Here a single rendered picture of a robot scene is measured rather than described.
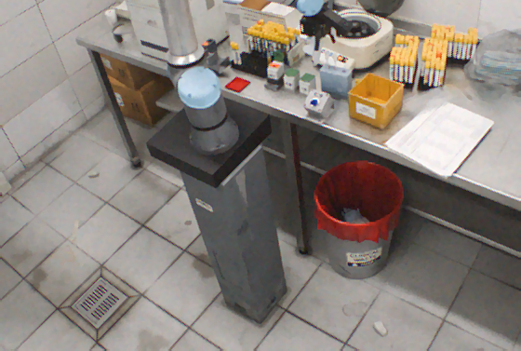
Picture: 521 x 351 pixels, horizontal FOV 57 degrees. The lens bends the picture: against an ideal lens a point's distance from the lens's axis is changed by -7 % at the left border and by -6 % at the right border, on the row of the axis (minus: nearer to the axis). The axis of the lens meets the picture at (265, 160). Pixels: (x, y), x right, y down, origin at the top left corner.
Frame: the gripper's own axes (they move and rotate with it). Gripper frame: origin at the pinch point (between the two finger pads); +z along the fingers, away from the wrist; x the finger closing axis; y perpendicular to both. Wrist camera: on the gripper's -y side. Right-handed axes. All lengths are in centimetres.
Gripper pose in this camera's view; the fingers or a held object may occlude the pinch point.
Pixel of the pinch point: (327, 55)
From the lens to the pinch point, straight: 174.0
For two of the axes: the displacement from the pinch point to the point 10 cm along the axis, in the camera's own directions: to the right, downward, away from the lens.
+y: -8.6, -2.7, 4.3
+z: 1.2, 7.1, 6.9
